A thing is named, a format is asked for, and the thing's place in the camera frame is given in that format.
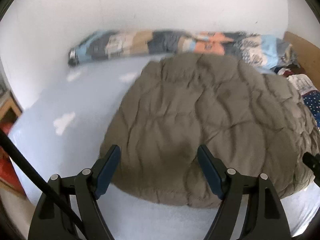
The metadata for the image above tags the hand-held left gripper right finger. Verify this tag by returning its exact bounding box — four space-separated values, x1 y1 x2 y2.
197 144 292 240

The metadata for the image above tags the black cable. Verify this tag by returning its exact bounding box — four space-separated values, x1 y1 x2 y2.
0 131 84 240

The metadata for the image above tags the white printed cloth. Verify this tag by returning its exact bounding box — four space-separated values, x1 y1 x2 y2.
286 74 319 96

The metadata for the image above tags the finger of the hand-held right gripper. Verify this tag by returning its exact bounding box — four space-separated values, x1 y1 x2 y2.
302 152 320 180

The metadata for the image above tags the wooden furniture frame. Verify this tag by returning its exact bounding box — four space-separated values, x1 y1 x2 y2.
0 90 23 130

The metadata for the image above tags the olive puffer jacket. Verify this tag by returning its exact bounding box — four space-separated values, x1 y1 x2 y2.
99 52 320 209

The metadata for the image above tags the dark red cloth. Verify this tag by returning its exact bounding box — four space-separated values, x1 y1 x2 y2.
274 65 302 77

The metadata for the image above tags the navy dotted cloth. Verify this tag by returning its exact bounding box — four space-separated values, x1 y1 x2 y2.
302 90 320 128

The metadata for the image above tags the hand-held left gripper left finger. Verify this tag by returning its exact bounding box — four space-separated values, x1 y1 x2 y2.
28 144 122 240

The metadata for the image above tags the wooden headboard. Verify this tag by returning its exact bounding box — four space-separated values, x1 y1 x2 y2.
284 31 320 90

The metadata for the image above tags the rolled patchwork printed quilt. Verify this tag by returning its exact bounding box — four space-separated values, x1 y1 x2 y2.
68 29 299 74

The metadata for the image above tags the red plastic bag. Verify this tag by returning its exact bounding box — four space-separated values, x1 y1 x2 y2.
0 122 25 195

